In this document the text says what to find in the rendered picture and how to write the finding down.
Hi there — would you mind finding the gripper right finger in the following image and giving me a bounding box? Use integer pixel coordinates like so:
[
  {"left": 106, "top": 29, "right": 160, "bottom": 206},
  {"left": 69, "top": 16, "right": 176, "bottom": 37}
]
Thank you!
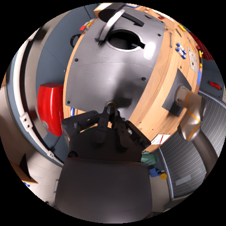
[{"left": 111, "top": 106, "right": 152, "bottom": 153}]

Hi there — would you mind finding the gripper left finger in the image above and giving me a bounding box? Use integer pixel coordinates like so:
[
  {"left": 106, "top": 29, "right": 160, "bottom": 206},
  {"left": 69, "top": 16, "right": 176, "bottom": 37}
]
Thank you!
[{"left": 61, "top": 105, "right": 113, "bottom": 137}]

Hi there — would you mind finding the grey sheet under arm foot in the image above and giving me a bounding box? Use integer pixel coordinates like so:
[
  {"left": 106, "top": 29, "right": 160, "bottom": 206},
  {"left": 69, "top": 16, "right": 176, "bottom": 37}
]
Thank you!
[{"left": 162, "top": 68, "right": 192, "bottom": 117}]

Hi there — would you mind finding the grey fuel cap jig body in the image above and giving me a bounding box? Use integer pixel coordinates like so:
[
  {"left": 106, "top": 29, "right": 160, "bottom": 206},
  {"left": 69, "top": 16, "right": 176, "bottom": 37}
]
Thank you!
[{"left": 63, "top": 6, "right": 166, "bottom": 124}]

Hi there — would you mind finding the white block with blue ends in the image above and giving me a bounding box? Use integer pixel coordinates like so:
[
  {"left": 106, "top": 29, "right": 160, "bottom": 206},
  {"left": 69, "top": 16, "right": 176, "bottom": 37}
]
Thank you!
[
  {"left": 175, "top": 47, "right": 187, "bottom": 60},
  {"left": 176, "top": 42, "right": 188, "bottom": 54}
]

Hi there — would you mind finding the white notepad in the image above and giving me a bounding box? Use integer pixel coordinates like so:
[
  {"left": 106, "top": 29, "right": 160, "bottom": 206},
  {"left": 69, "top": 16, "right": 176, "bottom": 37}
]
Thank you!
[{"left": 151, "top": 134, "right": 171, "bottom": 146}]

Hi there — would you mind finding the green bench vise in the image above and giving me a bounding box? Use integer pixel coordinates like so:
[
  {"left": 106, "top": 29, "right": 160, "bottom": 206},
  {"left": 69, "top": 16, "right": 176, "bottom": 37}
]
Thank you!
[{"left": 141, "top": 151, "right": 159, "bottom": 166}]

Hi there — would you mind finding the red container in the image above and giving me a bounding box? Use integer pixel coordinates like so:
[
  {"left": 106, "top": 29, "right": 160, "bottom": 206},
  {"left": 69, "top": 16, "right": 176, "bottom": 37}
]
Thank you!
[{"left": 37, "top": 82, "right": 65, "bottom": 138}]

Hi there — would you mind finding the blue machine with yellow wheel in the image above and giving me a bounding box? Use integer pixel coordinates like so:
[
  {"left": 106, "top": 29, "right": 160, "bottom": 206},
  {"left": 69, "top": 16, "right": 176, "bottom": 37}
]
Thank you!
[{"left": 149, "top": 167, "right": 168, "bottom": 180}]

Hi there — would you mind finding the grey roller door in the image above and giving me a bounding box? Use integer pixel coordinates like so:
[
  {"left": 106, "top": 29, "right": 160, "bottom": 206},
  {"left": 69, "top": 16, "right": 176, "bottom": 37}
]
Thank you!
[{"left": 157, "top": 89, "right": 226, "bottom": 209}]

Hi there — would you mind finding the red yellow black hammer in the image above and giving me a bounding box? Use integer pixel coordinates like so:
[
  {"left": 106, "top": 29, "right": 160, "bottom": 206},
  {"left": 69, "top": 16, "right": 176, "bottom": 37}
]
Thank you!
[{"left": 195, "top": 44, "right": 204, "bottom": 69}]

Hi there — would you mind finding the brown cardboard box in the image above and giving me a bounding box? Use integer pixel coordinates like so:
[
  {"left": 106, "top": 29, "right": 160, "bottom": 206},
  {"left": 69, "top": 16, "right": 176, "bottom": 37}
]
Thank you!
[{"left": 93, "top": 2, "right": 113, "bottom": 18}]

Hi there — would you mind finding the red tool chest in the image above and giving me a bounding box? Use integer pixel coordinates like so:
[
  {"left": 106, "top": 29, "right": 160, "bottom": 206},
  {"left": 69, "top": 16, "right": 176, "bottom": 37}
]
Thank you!
[{"left": 188, "top": 31, "right": 214, "bottom": 61}]

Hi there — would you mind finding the silver valve with red handle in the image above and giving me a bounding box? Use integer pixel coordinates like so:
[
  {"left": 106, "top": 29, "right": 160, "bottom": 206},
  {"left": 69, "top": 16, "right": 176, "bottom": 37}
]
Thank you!
[{"left": 79, "top": 20, "right": 94, "bottom": 33}]

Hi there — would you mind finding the red wall-mounted box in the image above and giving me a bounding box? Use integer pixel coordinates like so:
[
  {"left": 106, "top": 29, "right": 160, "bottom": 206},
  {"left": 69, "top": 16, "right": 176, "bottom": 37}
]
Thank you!
[{"left": 209, "top": 81, "right": 223, "bottom": 91}]

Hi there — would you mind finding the black rounded lid handle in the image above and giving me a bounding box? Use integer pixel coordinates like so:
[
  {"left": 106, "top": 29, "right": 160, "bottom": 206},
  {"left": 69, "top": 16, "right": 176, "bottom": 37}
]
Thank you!
[{"left": 121, "top": 12, "right": 145, "bottom": 28}]

